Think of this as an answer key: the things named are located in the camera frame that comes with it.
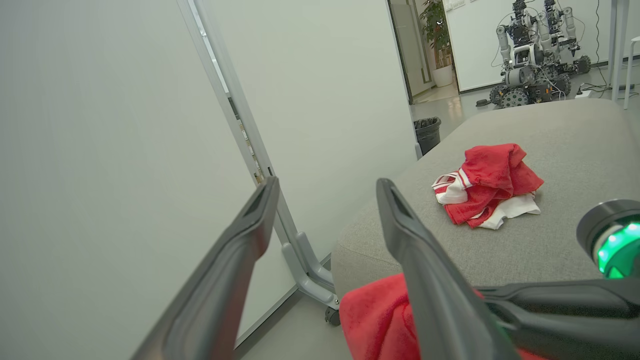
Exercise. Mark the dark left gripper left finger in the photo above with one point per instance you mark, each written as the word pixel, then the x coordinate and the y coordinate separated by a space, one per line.
pixel 220 280

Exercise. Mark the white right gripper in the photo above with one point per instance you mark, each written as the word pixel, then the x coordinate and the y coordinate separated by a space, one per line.
pixel 615 240

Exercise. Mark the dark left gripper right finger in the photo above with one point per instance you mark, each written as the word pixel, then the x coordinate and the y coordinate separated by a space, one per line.
pixel 430 280

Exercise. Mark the red fleece garment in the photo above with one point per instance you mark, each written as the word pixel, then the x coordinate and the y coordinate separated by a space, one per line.
pixel 375 320

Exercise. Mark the red white striped jersey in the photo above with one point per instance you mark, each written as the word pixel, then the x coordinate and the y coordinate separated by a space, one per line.
pixel 490 175

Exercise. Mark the grey fabric sofa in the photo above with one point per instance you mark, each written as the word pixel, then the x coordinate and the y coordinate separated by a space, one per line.
pixel 565 145

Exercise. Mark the short grey partition foot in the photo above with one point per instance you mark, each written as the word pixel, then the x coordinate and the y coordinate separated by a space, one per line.
pixel 310 287
pixel 315 260

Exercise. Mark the black caster wheel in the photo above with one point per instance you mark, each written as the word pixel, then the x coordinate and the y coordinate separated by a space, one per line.
pixel 332 316

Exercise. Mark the black trash bin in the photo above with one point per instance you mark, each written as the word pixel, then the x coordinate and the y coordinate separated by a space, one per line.
pixel 428 134

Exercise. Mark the small black floor object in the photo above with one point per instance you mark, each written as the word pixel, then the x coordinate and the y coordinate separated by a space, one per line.
pixel 482 102

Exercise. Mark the white plant pot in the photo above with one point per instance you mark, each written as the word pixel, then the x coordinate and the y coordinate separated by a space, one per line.
pixel 443 75

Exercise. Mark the white power strip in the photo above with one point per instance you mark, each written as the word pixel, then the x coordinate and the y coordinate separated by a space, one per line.
pixel 590 93

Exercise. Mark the grey wheeled robot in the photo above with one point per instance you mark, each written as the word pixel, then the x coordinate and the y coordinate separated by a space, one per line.
pixel 567 35
pixel 525 65

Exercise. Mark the dark glass door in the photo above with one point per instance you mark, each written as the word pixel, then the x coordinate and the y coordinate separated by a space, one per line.
pixel 410 45

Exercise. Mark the green potted plant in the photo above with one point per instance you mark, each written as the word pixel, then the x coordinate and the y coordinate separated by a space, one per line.
pixel 436 27

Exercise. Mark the white stool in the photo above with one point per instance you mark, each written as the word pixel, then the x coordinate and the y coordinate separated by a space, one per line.
pixel 631 65

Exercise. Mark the white table leg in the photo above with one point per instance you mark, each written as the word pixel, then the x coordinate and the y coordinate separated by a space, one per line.
pixel 617 45

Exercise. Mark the grey partition post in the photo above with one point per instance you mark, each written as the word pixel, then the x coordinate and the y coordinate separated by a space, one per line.
pixel 235 115

